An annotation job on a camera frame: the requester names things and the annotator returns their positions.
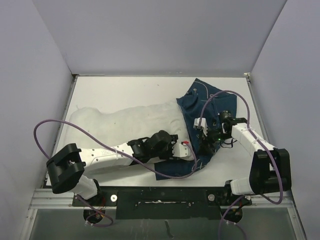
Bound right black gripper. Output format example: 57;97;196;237
196;125;230;156

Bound dark blue embroidered pillowcase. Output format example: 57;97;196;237
154;78;238;182

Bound white pillow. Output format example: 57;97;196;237
63;99;195;176

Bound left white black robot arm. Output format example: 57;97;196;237
46;130;178;206

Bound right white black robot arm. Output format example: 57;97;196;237
193;110;292;205

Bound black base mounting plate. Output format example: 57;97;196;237
87;185;252;220

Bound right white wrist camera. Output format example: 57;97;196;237
193;117;208;137

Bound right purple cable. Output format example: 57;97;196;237
198;89;286;240

